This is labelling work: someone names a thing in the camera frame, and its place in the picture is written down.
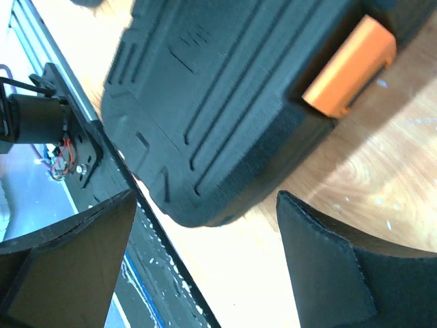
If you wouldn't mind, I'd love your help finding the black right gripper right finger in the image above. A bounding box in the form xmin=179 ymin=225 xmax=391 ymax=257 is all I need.
xmin=277 ymin=191 xmax=436 ymax=327

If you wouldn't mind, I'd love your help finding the black plastic tool case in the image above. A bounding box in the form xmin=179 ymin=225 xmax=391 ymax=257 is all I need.
xmin=101 ymin=1 xmax=436 ymax=227

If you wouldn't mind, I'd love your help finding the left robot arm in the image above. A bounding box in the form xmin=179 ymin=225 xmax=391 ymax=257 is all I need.
xmin=1 ymin=74 xmax=72 ymax=154

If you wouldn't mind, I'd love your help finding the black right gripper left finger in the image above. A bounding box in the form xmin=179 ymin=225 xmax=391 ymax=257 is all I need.
xmin=1 ymin=189 xmax=136 ymax=327

